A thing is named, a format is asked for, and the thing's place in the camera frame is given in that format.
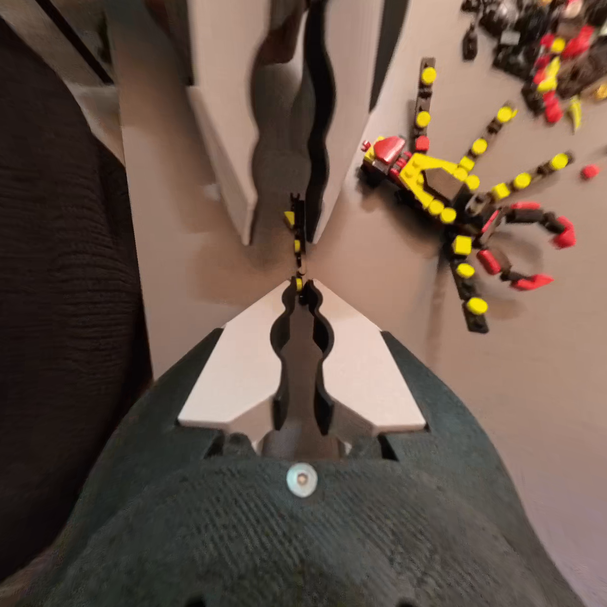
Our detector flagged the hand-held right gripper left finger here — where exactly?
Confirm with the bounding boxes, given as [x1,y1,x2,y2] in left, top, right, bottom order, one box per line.
[177,279,297,432]

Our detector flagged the black yellow lego leg segment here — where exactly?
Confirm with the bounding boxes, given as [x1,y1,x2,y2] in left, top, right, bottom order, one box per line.
[284,192,310,304]

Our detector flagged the pile of loose lego pieces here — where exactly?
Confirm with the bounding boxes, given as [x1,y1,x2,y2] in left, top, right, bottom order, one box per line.
[479,0,607,134]

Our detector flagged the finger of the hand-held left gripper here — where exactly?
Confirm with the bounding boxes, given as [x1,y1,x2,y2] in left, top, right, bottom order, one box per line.
[185,0,306,247]
[303,0,386,245]

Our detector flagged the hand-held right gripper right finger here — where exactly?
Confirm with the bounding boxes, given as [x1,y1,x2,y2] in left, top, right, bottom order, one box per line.
[303,279,427,436]

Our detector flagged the black yellow red lego model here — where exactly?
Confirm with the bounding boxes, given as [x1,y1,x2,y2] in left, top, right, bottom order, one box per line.
[358,57,578,335]

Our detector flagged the person's black knit clothing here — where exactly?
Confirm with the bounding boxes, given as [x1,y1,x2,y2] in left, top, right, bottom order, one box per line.
[0,19,153,584]

